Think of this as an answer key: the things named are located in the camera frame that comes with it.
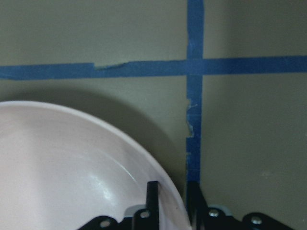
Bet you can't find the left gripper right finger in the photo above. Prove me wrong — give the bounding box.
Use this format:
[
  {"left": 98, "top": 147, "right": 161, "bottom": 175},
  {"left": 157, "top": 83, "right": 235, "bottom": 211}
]
[{"left": 188, "top": 181, "right": 208, "bottom": 230}]

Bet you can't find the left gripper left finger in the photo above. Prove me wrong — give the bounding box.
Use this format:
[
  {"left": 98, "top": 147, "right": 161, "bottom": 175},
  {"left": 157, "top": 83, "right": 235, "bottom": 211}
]
[{"left": 146, "top": 181, "right": 159, "bottom": 230}]

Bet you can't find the pink plate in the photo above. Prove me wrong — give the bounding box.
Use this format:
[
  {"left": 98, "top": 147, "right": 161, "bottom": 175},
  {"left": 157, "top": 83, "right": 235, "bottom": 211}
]
[{"left": 0, "top": 101, "right": 190, "bottom": 230}]

